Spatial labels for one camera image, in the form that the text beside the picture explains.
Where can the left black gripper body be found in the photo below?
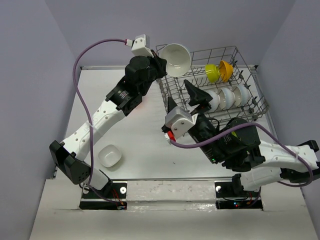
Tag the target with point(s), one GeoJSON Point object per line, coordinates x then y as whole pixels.
{"type": "Point", "coordinates": [156, 71]}

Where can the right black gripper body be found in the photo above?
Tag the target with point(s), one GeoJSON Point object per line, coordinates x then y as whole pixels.
{"type": "Point", "coordinates": [211, 145]}

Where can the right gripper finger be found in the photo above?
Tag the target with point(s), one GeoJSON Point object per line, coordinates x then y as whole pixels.
{"type": "Point", "coordinates": [197, 96]}
{"type": "Point", "coordinates": [171, 104]}

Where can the white round bowl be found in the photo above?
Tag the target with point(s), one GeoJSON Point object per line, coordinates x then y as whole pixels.
{"type": "Point", "coordinates": [241, 95]}
{"type": "Point", "coordinates": [215, 102]}
{"type": "Point", "coordinates": [227, 98]}

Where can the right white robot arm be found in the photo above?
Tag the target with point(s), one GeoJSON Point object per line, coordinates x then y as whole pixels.
{"type": "Point", "coordinates": [238, 147]}

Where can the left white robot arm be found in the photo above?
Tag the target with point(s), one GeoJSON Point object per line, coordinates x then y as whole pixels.
{"type": "Point", "coordinates": [74, 155]}

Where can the green round bowl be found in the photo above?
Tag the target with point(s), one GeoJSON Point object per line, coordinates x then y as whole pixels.
{"type": "Point", "coordinates": [212, 72]}

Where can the yellow round bowl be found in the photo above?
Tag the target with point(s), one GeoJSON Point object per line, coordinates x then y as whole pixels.
{"type": "Point", "coordinates": [225, 70]}

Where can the white square bowl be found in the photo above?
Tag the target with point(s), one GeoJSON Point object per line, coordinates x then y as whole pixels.
{"type": "Point", "coordinates": [109, 156]}

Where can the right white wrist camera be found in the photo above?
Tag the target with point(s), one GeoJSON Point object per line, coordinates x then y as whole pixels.
{"type": "Point", "coordinates": [178, 122]}

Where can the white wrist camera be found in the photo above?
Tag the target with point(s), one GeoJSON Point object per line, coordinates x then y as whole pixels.
{"type": "Point", "coordinates": [178, 122]}
{"type": "Point", "coordinates": [141, 46]}

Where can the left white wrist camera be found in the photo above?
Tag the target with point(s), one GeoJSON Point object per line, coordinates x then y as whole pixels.
{"type": "Point", "coordinates": [141, 46]}

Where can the grey wire dish rack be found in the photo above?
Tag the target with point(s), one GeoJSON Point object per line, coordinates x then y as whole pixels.
{"type": "Point", "coordinates": [243, 74]}

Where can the metal front rail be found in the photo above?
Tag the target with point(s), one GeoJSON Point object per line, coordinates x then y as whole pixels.
{"type": "Point", "coordinates": [224, 178]}

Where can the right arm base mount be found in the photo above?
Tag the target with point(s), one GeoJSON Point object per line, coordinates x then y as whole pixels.
{"type": "Point", "coordinates": [227, 199]}

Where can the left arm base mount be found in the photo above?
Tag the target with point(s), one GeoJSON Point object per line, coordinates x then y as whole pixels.
{"type": "Point", "coordinates": [114, 200]}

